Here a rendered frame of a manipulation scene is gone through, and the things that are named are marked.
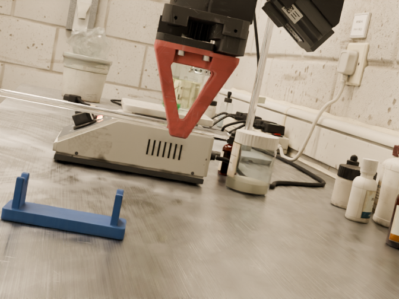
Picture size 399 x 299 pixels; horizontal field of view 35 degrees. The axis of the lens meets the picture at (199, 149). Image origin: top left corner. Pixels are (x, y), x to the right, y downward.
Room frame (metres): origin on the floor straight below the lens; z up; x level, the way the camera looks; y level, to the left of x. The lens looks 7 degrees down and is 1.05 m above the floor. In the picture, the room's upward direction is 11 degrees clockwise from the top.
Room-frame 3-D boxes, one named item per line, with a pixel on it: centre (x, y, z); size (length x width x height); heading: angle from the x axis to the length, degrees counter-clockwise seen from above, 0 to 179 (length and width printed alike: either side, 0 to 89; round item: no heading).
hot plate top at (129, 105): (0.87, 0.06, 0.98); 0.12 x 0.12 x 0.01; 10
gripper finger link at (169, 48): (0.53, 0.02, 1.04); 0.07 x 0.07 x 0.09; 6
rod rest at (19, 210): (0.51, 0.10, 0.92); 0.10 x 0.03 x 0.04; 96
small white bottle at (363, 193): (0.80, -0.22, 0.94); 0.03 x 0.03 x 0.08
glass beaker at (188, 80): (0.85, 0.04, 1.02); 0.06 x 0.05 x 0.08; 68
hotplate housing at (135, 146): (0.86, 0.08, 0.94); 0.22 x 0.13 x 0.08; 100
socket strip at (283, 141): (1.60, -0.12, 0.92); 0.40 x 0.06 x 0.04; 14
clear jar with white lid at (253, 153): (0.85, -0.07, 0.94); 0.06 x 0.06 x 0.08
